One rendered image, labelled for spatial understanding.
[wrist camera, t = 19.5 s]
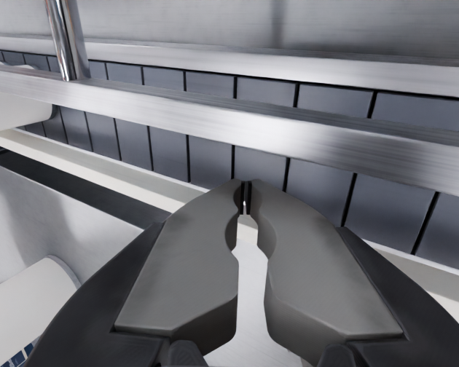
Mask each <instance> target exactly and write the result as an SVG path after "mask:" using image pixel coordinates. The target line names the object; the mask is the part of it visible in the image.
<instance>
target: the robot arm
mask: <svg viewBox="0 0 459 367"><path fill-rule="evenodd" d="M244 199H245V204H246V215H250V216H251V217H252V219H253V220H255V222H256V223H257V225H258V233H257V242H256V244H257V247H258V248H259V249H260V250H261V251H262V252H263V254H264V255H265V256H266V257H267V259H268V262H267V274H266V282H265V289H264V302H263V304H264V313H265V319H266V324H267V332H268V334H269V335H270V338H271V339H272V340H273V341H274V342H276V343H277V344H279V345H280V346H282V347H284V348H286V349H287V350H288V352H293V353H294V354H296V355H298V356H300V359H301V361H302V367H459V323H458V322H457V320H456V319H455V318H454V317H453V316H452V315H451V314H450V313H449V312H448V311H447V310H446V309H445V308H443V306H442V305H441V304H440V303H439V302H438V301H437V300H435V298H433V297H432V296H431V295H430V294H429V293H428V292H427V291H425V290H424V289H423V288H422V287H420V286H419V285H418V284H417V283H416V282H415V281H414V280H412V279H411V278H410V277H408V276H407V275H406V274H404V273H403V272H402V271H401V270H400V269H399V268H397V267H396V266H395V265H393V264H392V263H391V262H389V260H387V259H386V258H385V257H384V256H382V255H381V254H380V253H378V252H377V251H376V250H375V249H374V248H372V247H371V246H370V245H368V244H367V243H366V242H364V241H363V240H362V239H361V238H360V237H359V236H357V235H356V234H355V233H353V232H352V231H351V230H349V228H347V227H346V226H341V227H336V226H335V225H333V223H332V222H331V221H329V220H328V219H327V218H326V217H324V216H323V215H321V214H320V213H319V212H318V211H317V210H315V209H313V208H312V207H310V206H309V205H307V204H305V203H304V202H302V201H300V200H298V199H297V198H295V197H292V196H291V195H289V194H287V193H285V192H283V191H281V190H280V189H277V188H275V187H274V186H271V185H269V184H268V183H265V182H264V181H262V180H259V179H254V180H251V181H241V180H239V179H236V178H234V179H231V180H229V181H227V182H226V183H223V184H222V185H220V186H217V187H216V188H214V189H212V190H210V191H208V192H206V193H204V194H202V195H200V196H199V197H196V198H194V199H193V200H191V201H189V202H188V203H187V204H185V205H183V206H182V207H180V208H179V209H178V210H176V211H175V212H174V213H172V214H171V215H170V216H169V217H168V218H166V219H165V220H164V221H163V222H162V223H160V222H153V223H152V224H151V225H150V226H148V227H147V228H146V229H145V230H144V231H143V232H142V233H140V235H139V236H137V237H136V238H135V239H134V240H133V241H131V242H130V243H129V244H128V245H127V246H125V247H124V248H123V249H122V250H121V251H120V252H119V253H118V254H117V255H115V256H114V257H113V258H112V259H111V260H109V261H108V262H107V263H106V264H105V265H103V266H102V267H101V268H100V269H99V270H98V271H97V272H96V273H95V274H94V275H92V276H91V277H90V278H89V279H88V280H87V281H86V282H85V283H84V284H83V285H82V286H81V287H80V288H79V289H78V290H77V291H76V292H75V293H74V294H73V295H72V296H71V297H70V299H69V300H68V301H67V302H66V303H65V304H64V305H63V306H62V307H61V309H60V310H59V311H58V313H57V314H56V315H55V316H54V318H53V319H52V320H51V322H50V324H49V325H48V326H47V327H46V329H45V330H44V332H43V334H42V335H41V336H40V338H39V340H38V341H37V343H36V344H35V346H34V348H33V349H32V350H31V353H30V355H29V356H28V358H27V360H26V362H25V363H24V365H23V367H228V366H208V364H207V363H206V361H205V359H204V357H203V356H205V355H207V354H208V353H210V352H212V351H214V350H216V349H217V348H219V347H221V346H222V345H224V344H226V343H227V342H229V341H230V340H232V338H233V337H234V336H235V333H236V329H237V313H238V280H239V262H238V260H237V258H236V257H235V256H234V255H233V253H232V251H233V250H234V249H235V247H236V245H237V231H238V217H239V216H240V215H243V206H244Z"/></svg>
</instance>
